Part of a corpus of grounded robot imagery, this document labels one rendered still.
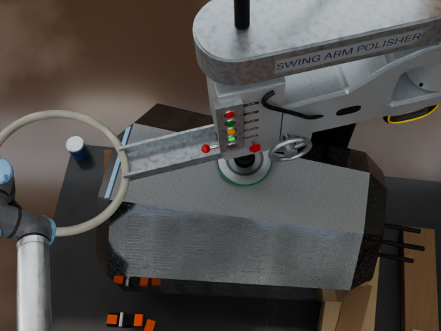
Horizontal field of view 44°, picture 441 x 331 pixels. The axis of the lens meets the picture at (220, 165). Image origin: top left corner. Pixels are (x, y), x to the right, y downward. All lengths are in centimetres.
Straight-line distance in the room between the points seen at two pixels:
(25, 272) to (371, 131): 230
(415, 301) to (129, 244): 146
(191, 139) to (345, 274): 80
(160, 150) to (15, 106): 178
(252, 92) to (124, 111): 195
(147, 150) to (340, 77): 75
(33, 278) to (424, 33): 121
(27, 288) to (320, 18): 102
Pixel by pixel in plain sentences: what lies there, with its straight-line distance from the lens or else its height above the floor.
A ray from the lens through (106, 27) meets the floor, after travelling 379.
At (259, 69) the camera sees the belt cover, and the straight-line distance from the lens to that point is 143.
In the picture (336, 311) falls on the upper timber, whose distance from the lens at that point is 271.
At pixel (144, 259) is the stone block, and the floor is 69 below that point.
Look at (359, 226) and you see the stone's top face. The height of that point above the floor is 87.
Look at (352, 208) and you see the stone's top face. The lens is 216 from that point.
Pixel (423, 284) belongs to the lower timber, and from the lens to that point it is 296.
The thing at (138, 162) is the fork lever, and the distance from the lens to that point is 200.
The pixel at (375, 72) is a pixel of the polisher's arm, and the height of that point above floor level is 150.
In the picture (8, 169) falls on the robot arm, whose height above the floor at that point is 150.
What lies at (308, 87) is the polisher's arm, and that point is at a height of 143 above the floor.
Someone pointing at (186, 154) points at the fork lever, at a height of 109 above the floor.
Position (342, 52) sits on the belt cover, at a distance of 149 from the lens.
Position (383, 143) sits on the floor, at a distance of 329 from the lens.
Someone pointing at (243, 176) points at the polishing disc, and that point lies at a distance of 212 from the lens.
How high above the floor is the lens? 286
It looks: 66 degrees down
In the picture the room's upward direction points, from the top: 7 degrees counter-clockwise
